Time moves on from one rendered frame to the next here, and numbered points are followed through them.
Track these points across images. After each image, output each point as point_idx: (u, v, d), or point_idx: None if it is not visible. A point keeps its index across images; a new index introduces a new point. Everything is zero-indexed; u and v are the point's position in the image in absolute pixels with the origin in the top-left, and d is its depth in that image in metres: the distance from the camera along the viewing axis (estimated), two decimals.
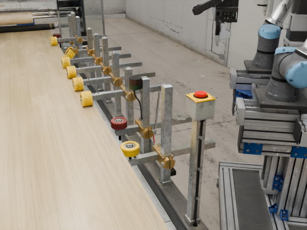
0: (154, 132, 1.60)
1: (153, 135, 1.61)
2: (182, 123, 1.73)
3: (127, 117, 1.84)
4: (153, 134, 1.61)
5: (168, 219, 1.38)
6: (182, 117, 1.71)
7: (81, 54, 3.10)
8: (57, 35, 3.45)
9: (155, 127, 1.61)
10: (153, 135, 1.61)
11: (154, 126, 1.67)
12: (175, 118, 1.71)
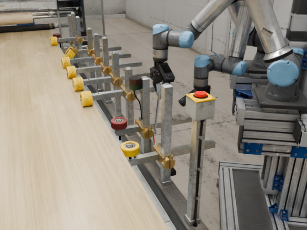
0: (154, 132, 1.60)
1: (153, 135, 1.61)
2: (182, 123, 1.73)
3: (127, 117, 1.84)
4: (153, 134, 1.61)
5: (168, 219, 1.38)
6: (182, 117, 1.71)
7: (81, 54, 3.10)
8: (57, 35, 3.45)
9: (155, 127, 1.61)
10: (153, 135, 1.61)
11: (154, 126, 1.67)
12: (175, 118, 1.71)
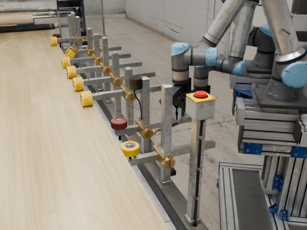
0: (153, 134, 1.62)
1: None
2: (182, 123, 1.73)
3: (127, 117, 1.84)
4: None
5: (168, 219, 1.38)
6: None
7: (81, 54, 3.10)
8: (57, 35, 3.45)
9: (156, 132, 1.60)
10: None
11: (154, 126, 1.67)
12: (175, 118, 1.71)
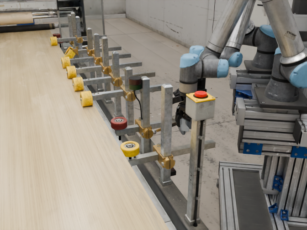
0: (153, 134, 1.62)
1: None
2: None
3: (127, 117, 1.84)
4: None
5: (168, 219, 1.38)
6: (182, 117, 1.71)
7: (81, 54, 3.10)
8: (57, 35, 3.45)
9: (156, 132, 1.60)
10: None
11: (154, 126, 1.67)
12: (175, 118, 1.71)
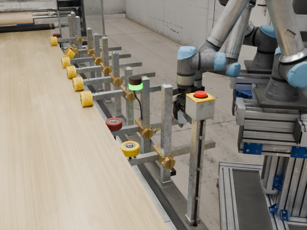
0: (153, 134, 1.61)
1: None
2: (177, 124, 1.72)
3: (127, 117, 1.84)
4: None
5: (168, 219, 1.38)
6: None
7: (81, 54, 3.10)
8: (57, 35, 3.45)
9: (156, 131, 1.60)
10: None
11: None
12: None
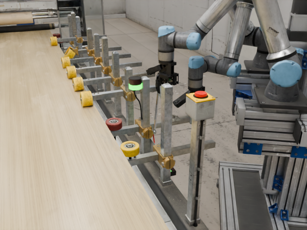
0: (154, 132, 1.60)
1: (153, 135, 1.61)
2: (177, 124, 1.72)
3: (127, 117, 1.84)
4: (153, 134, 1.61)
5: (168, 219, 1.38)
6: (177, 118, 1.70)
7: (81, 54, 3.10)
8: (57, 35, 3.45)
9: (154, 127, 1.61)
10: (153, 135, 1.61)
11: None
12: None
